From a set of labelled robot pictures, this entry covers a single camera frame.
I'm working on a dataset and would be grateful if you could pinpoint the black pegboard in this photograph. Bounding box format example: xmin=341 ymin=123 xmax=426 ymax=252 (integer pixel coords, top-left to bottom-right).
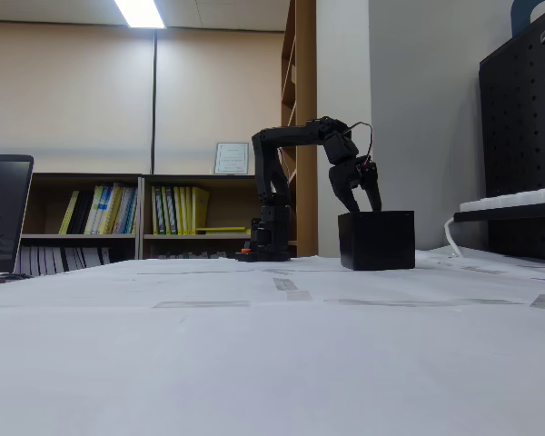
xmin=478 ymin=2 xmax=545 ymax=263

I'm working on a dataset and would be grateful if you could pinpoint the white paper table cover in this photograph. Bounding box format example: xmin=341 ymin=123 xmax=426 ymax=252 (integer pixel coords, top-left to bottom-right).
xmin=0 ymin=247 xmax=545 ymax=436

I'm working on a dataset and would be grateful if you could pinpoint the dark blue object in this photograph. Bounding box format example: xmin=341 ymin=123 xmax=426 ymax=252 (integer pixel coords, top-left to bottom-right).
xmin=510 ymin=0 xmax=545 ymax=38

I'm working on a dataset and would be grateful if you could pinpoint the white framed certificate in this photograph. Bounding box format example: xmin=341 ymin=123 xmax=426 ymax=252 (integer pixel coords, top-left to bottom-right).
xmin=214 ymin=142 xmax=251 ymax=176

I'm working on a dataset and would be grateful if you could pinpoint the yellow ring binder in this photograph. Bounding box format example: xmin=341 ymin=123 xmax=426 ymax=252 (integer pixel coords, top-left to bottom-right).
xmin=191 ymin=185 xmax=212 ymax=236

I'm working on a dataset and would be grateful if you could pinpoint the yellow book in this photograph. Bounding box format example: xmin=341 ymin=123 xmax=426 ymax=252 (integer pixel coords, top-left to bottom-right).
xmin=57 ymin=189 xmax=81 ymax=236

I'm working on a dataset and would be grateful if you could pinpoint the white power cable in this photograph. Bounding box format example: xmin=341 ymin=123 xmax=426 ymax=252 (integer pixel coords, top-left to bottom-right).
xmin=443 ymin=216 xmax=464 ymax=258

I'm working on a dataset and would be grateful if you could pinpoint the low wooden bookshelf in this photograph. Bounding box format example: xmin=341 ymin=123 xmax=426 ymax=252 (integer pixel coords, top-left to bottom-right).
xmin=20 ymin=172 xmax=143 ymax=276
xmin=140 ymin=173 xmax=258 ymax=261

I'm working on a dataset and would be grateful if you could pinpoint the black laptop screen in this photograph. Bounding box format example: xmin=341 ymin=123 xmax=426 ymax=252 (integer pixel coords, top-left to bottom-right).
xmin=0 ymin=154 xmax=35 ymax=276

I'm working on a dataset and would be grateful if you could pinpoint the red white servo cable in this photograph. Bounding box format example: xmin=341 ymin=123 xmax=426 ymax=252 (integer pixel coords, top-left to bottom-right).
xmin=343 ymin=122 xmax=375 ymax=165

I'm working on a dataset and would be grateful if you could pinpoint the white power strip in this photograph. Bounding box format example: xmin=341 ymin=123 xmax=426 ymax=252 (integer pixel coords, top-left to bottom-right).
xmin=458 ymin=184 xmax=545 ymax=213

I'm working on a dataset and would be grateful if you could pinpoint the tall wooden bookshelf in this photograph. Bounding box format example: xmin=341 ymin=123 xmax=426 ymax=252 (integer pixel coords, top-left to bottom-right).
xmin=280 ymin=0 xmax=318 ymax=258

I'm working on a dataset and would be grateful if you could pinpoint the black wall conduit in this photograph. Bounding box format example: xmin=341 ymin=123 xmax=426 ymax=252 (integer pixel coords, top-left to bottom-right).
xmin=151 ymin=27 xmax=159 ymax=176

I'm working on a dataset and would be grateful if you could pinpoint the black box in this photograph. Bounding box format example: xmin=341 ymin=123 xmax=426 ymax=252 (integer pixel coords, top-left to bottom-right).
xmin=337 ymin=210 xmax=417 ymax=272

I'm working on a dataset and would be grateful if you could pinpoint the ceiling light panel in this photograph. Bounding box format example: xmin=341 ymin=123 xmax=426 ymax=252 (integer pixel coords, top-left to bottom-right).
xmin=113 ymin=0 xmax=168 ymax=30

